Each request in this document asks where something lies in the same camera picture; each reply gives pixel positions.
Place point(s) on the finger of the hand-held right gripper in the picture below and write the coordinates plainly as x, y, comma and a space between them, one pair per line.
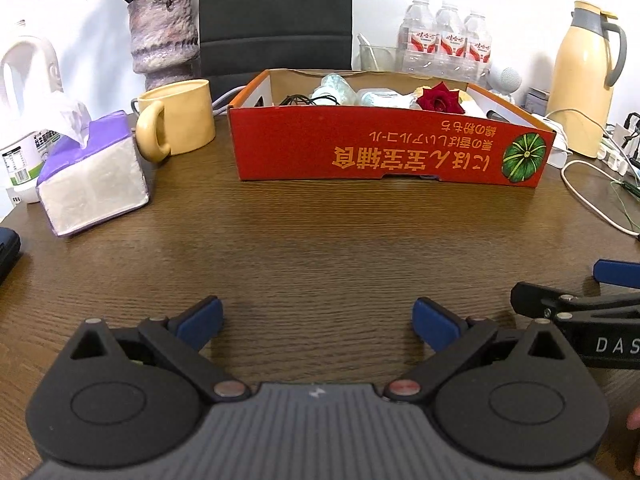
617, 272
535, 300

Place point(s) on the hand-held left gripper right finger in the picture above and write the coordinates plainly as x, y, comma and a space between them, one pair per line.
435, 325

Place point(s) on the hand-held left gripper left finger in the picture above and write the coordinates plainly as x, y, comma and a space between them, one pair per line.
200, 320

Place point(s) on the red cardboard box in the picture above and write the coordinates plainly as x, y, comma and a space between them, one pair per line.
350, 145

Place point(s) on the red rose flower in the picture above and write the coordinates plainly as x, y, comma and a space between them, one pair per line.
437, 100

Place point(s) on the white wet wipes pack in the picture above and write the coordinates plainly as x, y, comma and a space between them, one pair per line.
382, 97

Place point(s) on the clear plastic bag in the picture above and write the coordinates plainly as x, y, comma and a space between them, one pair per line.
335, 87

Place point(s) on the person's right hand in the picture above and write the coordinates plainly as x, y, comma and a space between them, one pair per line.
635, 419

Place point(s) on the white power strip with plugs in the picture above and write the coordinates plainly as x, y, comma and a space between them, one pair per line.
617, 160

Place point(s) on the purple tissue pack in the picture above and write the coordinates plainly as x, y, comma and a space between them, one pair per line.
95, 185

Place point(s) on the small grey box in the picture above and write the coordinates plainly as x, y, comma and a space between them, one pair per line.
536, 100

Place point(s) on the yellow thermos jug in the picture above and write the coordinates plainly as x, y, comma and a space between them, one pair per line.
575, 85

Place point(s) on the dark blue case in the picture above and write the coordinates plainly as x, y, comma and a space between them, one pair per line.
7, 255

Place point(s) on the yellow mug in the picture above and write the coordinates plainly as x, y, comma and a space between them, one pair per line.
185, 115

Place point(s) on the white robot speaker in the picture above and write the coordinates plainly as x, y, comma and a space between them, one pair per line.
510, 79

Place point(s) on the white detergent bottle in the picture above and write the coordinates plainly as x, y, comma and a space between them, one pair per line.
20, 160

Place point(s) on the clear water bottle red label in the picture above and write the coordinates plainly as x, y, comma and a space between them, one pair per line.
477, 47
450, 42
417, 40

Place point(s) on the clear glass cup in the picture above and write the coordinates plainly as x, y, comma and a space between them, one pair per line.
385, 57

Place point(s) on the purple ceramic vase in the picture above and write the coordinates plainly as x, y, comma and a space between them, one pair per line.
160, 35

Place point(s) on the white plastic spoon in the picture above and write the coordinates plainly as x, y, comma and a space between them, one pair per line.
364, 42

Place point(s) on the black paper bag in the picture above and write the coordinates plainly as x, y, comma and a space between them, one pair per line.
275, 25

